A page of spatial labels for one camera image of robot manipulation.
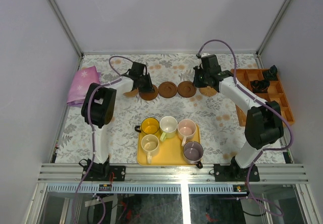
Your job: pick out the rolled tie with orange pattern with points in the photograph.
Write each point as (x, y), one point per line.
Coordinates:
(260, 86)

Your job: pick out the yellow glass mug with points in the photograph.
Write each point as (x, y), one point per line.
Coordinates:
(150, 126)

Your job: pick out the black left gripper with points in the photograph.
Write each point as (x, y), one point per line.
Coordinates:
(147, 87)

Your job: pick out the aluminium front frame rail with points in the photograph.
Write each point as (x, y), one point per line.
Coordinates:
(135, 173)

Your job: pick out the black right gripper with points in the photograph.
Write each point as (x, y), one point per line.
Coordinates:
(197, 71)

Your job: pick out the woven rattan coaster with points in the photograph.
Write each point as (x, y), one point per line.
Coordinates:
(208, 91)
(132, 93)

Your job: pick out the brown wooden coaster right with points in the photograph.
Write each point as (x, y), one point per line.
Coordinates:
(186, 89)

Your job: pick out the white mug green handle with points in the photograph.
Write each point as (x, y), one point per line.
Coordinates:
(168, 126)

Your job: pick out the orange wooden divided organizer box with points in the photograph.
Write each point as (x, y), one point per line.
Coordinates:
(275, 91)

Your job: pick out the purple mug black handle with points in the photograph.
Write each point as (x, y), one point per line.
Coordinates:
(193, 153)

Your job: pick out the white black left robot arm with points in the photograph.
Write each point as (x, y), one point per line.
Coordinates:
(99, 104)

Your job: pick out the brown wooden coaster left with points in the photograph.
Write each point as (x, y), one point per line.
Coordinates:
(148, 96)

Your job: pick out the rolled dark green tie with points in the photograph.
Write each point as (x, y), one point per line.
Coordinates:
(271, 73)

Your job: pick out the pink folded cloth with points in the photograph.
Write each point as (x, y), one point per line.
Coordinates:
(80, 84)

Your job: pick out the floral patterned tablecloth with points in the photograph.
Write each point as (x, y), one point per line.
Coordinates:
(220, 133)

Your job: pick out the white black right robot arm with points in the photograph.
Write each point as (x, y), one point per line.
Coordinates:
(264, 124)

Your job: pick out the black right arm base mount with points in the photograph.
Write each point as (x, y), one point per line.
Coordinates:
(232, 173)

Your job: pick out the brown wooden coaster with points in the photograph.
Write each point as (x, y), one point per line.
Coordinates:
(167, 89)
(148, 96)
(186, 89)

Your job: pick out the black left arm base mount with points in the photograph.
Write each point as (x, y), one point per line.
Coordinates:
(106, 172)

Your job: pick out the pink ceramic mug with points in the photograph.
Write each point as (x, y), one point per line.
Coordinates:
(186, 130)

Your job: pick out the brown wooden coaster middle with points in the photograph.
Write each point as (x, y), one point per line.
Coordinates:
(167, 89)

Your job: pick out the cream ceramic mug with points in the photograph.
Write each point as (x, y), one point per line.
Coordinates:
(150, 146)

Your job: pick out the yellow plastic tray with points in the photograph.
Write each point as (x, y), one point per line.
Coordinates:
(170, 153)

